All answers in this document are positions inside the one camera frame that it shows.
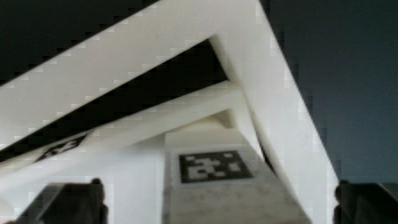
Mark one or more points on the white U-shaped obstacle fence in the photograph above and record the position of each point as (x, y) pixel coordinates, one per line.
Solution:
(125, 50)

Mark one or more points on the white table leg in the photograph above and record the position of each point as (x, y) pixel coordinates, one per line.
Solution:
(220, 188)

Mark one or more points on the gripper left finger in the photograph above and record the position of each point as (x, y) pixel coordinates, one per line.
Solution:
(68, 204)

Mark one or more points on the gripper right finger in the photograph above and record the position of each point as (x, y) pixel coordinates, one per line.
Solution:
(366, 203)

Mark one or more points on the white square tabletop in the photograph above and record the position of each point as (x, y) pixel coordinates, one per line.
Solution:
(117, 155)

